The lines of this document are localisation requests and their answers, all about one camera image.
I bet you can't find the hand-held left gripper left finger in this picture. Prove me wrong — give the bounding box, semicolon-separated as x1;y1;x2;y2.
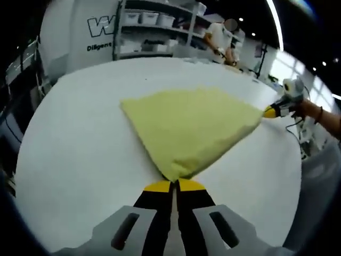
52;180;174;256

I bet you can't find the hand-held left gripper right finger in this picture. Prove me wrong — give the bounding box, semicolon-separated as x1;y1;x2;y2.
177;178;290;256

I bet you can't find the yellow garment with contrast sleeves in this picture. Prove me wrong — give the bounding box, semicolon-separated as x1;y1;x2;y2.
119;86;266;183

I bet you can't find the person's right hand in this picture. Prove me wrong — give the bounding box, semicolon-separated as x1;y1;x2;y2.
290;99;313;119

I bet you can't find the black tripod stand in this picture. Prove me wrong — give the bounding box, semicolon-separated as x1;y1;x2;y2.
255;44;269;79

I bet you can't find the grey mesh office chair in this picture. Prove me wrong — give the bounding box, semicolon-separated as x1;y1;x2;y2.
282;141;341;252

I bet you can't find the white storage bin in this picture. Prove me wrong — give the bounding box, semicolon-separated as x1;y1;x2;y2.
141;12;160;23
158;14;176;27
125;12;141;23

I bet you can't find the grey storage shelf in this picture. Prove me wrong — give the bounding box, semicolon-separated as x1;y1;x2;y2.
113;0;209;61

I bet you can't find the white storage box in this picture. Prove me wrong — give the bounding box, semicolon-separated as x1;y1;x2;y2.
119;42;141;54

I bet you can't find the white pillar with logo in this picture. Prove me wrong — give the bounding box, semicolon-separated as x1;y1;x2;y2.
39;0;119;78

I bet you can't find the black cable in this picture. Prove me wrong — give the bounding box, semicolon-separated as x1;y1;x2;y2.
285;117;307;158

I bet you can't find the thin wrist bracelet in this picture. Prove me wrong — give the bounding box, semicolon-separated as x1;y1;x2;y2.
314;106;324;125

